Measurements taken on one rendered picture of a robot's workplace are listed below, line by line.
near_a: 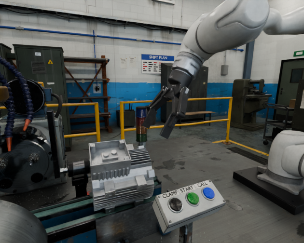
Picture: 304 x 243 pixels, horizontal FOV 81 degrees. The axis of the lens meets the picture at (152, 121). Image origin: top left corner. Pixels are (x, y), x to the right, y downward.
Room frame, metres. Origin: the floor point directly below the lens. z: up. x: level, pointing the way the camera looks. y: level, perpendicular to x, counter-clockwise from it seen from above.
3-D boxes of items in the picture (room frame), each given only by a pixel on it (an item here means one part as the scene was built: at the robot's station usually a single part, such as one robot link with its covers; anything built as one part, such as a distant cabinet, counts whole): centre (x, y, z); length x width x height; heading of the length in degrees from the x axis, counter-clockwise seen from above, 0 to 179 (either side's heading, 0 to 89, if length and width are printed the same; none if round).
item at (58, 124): (0.97, 0.67, 0.99); 0.35 x 0.31 x 0.37; 26
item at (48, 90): (1.02, 0.66, 1.16); 0.33 x 0.26 x 0.42; 26
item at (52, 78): (3.39, 2.00, 0.98); 0.72 x 0.49 x 1.96; 113
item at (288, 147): (0.84, -0.70, 1.00); 0.18 x 0.16 x 0.22; 17
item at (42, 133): (0.73, 0.56, 1.04); 0.41 x 0.25 x 0.25; 26
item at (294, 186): (0.86, -0.68, 0.86); 0.22 x 0.18 x 0.06; 33
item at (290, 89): (5.94, -4.71, 1.18); 1.09 x 0.10 x 2.35; 23
